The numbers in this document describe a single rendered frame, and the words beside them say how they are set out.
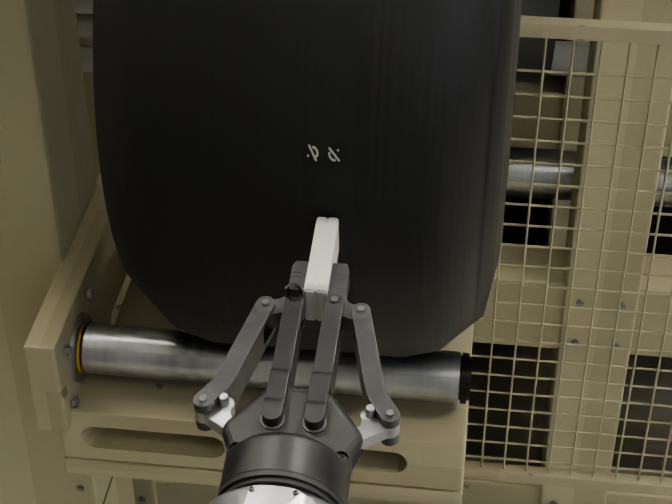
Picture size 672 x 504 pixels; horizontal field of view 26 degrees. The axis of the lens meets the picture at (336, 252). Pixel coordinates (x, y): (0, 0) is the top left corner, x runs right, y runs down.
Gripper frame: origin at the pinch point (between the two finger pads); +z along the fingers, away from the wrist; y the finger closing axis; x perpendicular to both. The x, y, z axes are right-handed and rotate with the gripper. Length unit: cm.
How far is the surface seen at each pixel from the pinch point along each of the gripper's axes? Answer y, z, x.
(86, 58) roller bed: 35, 59, 30
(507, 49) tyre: -11.3, 11.5, -10.4
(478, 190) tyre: -10.1, 6.6, -1.9
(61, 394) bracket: 24.0, 8.1, 26.4
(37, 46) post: 26.3, 24.3, 1.8
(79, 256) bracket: 25.1, 21.1, 22.9
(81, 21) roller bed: 35, 61, 27
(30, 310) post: 30.1, 19.2, 28.4
